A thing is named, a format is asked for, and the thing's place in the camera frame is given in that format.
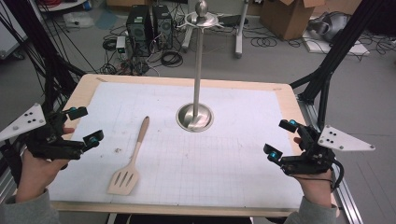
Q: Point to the black frame strut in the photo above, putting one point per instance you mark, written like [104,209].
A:
[336,53]

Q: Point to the clear plastic bag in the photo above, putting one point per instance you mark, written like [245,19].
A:
[77,20]

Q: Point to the person's right hand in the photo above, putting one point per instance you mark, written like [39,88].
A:
[316,188]

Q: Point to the cardboard box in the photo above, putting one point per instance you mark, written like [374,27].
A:
[288,17]

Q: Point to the white flat board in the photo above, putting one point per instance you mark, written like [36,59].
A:
[358,49]

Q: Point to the white round table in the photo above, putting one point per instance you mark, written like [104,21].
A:
[62,5]

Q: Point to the aluminium rail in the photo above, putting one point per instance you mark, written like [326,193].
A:
[6,186]
[348,199]

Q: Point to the wooden slotted spatula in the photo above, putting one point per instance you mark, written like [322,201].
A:
[124,182]

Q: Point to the white metal stand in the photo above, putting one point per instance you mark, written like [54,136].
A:
[239,34]

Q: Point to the white power adapter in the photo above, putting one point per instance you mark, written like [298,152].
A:
[120,43]

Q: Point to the person's left hand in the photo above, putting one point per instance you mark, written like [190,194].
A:
[37,174]

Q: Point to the metal utensil stand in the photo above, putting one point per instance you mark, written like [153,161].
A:
[196,77]

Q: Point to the slim black computer tower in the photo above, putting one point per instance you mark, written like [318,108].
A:
[162,26]

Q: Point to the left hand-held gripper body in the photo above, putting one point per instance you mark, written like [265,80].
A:
[46,146]

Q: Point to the white grid mat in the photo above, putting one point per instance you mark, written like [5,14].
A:
[202,161]

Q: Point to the large black computer tower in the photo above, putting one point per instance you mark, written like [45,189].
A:
[139,28]

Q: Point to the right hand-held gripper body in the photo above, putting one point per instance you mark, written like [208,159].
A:
[314,155]

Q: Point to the grey bag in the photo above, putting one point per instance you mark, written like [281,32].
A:
[330,26]

